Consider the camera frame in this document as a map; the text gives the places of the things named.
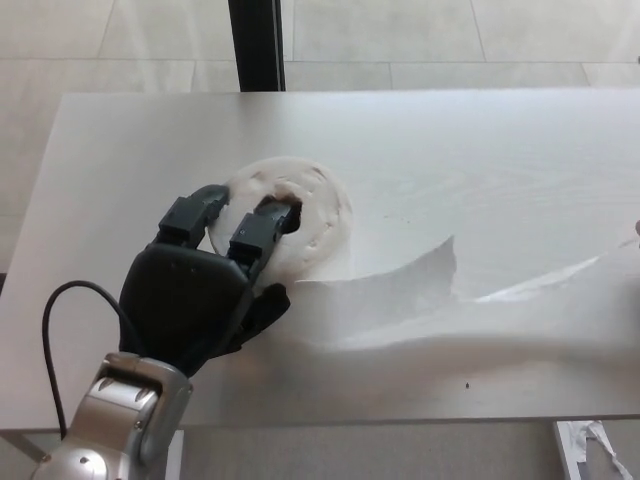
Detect grey metal table brace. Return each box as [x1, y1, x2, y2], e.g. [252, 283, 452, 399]
[0, 430, 57, 462]

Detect white metal table leg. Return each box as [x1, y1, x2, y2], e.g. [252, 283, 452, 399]
[168, 428, 186, 480]
[553, 421, 584, 480]

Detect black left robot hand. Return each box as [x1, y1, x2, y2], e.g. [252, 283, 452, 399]
[118, 183, 306, 379]

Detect white toilet paper roll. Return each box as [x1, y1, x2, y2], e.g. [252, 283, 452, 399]
[207, 155, 640, 374]

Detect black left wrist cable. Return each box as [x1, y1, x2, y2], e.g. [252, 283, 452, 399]
[41, 281, 139, 439]

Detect crumpled white paper scraps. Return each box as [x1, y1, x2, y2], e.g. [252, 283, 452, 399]
[574, 420, 634, 480]

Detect black vertical post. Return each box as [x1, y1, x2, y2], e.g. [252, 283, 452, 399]
[228, 0, 288, 93]

